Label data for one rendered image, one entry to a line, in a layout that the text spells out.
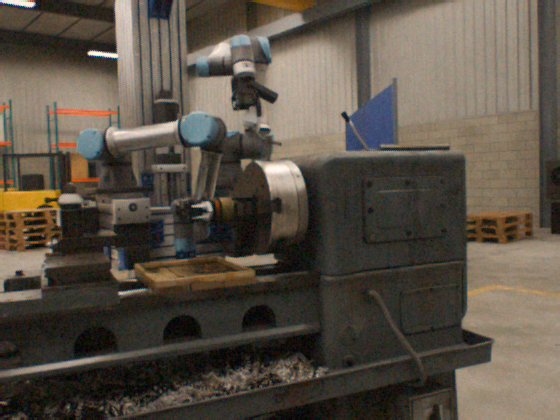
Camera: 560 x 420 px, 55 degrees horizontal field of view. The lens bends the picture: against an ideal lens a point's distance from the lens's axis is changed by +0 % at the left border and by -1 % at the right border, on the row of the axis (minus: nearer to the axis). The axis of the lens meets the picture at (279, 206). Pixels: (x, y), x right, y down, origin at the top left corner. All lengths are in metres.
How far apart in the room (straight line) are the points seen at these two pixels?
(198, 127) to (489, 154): 11.16
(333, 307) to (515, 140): 10.95
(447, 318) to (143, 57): 1.64
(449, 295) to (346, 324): 0.42
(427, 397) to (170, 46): 1.78
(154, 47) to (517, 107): 10.65
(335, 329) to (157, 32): 1.51
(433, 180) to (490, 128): 10.89
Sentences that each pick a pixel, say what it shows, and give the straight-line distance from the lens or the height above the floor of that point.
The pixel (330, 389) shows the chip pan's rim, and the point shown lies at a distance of 1.68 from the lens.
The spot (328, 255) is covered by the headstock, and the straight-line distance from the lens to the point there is 1.68.
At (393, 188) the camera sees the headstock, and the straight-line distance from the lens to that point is 1.80.
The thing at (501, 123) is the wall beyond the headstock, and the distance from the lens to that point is 12.65.
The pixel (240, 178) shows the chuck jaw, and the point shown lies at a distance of 1.82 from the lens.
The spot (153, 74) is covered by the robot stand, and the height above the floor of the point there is 1.65.
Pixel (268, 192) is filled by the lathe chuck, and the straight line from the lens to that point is 1.66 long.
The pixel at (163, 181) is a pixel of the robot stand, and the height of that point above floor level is 1.18.
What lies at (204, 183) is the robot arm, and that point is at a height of 1.17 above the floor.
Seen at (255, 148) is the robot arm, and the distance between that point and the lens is 2.35.
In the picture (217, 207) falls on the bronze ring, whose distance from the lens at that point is 1.71.
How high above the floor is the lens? 1.18
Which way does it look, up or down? 3 degrees down
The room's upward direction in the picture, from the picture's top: 2 degrees counter-clockwise
